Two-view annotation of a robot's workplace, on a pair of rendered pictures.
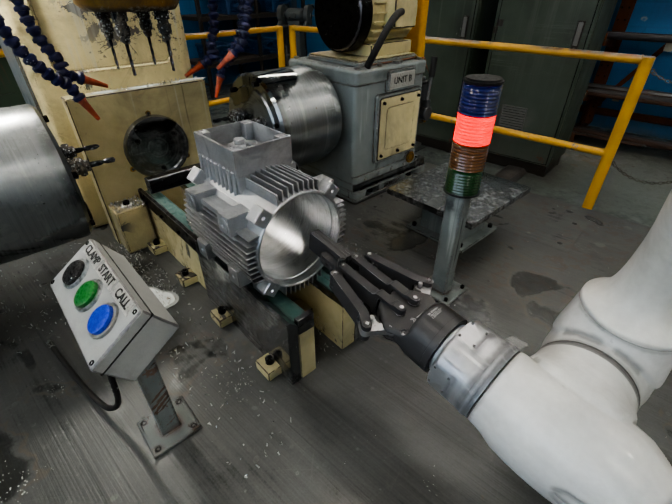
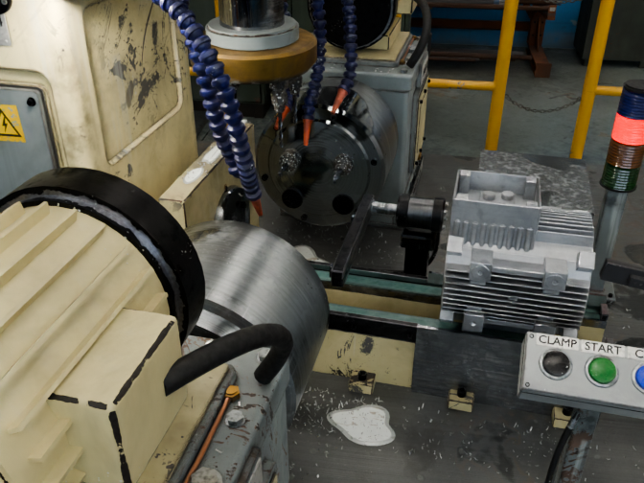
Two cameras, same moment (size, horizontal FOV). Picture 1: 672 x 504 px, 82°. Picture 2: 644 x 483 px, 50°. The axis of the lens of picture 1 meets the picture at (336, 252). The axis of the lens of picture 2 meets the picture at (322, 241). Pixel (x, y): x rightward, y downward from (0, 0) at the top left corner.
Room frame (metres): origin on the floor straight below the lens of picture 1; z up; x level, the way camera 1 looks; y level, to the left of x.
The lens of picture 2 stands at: (-0.01, 0.85, 1.60)
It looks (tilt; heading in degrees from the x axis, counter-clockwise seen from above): 31 degrees down; 326
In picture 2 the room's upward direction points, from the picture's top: straight up
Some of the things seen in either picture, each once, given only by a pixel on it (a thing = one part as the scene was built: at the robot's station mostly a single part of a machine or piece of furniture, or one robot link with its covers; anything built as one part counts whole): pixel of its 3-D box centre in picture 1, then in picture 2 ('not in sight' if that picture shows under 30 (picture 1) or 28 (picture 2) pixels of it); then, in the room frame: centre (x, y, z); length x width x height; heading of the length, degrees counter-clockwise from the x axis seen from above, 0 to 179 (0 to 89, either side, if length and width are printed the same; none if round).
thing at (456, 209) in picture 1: (459, 201); (615, 195); (0.63, -0.22, 1.01); 0.08 x 0.08 x 0.42; 42
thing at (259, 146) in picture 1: (244, 156); (494, 209); (0.59, 0.15, 1.11); 0.12 x 0.11 x 0.07; 43
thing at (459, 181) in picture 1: (463, 178); (620, 173); (0.63, -0.22, 1.05); 0.06 x 0.06 x 0.04
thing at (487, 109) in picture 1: (479, 98); (638, 102); (0.63, -0.22, 1.19); 0.06 x 0.06 x 0.04
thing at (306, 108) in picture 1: (293, 118); (333, 144); (1.05, 0.11, 1.04); 0.41 x 0.25 x 0.25; 132
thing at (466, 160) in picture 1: (468, 154); (626, 150); (0.63, -0.22, 1.10); 0.06 x 0.06 x 0.04
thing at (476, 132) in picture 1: (474, 127); (632, 126); (0.63, -0.22, 1.14); 0.06 x 0.06 x 0.04
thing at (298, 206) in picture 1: (264, 217); (513, 266); (0.56, 0.12, 1.02); 0.20 x 0.19 x 0.19; 43
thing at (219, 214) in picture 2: (158, 147); (233, 229); (0.90, 0.42, 1.02); 0.15 x 0.02 x 0.15; 132
